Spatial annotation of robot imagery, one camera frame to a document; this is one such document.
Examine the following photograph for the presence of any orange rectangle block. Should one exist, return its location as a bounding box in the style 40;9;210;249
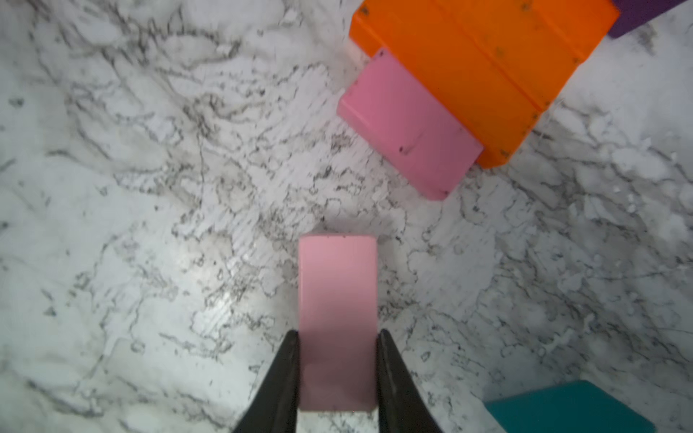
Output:
532;0;620;61
437;0;581;110

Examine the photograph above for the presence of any pink rectangle block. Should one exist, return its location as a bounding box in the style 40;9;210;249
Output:
337;49;484;200
299;235;378;411

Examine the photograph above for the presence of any purple triangle block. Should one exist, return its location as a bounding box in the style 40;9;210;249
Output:
608;0;686;39

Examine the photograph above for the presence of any teal triangle block near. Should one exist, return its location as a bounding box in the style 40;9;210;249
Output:
485;381;657;433

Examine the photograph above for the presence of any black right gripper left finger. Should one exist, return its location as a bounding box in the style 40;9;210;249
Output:
233;330;300;433

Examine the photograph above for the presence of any orange rectangle block diagonal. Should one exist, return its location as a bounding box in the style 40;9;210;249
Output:
349;1;540;169

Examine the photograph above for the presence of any orange rectangle block top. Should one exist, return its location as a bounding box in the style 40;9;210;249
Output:
532;0;620;61

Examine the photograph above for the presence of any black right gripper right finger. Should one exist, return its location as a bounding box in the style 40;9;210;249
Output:
376;329;442;433

